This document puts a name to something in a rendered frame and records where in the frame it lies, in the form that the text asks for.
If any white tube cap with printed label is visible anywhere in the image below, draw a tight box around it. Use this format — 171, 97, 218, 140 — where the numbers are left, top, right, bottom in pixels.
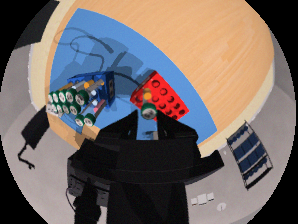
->
75, 99, 98, 126

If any red tube rack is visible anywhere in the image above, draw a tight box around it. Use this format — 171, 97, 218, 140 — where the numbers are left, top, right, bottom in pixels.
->
129, 70, 189, 120

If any blue bench mat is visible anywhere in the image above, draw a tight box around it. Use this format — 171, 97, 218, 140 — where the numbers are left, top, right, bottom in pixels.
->
49, 8, 218, 145

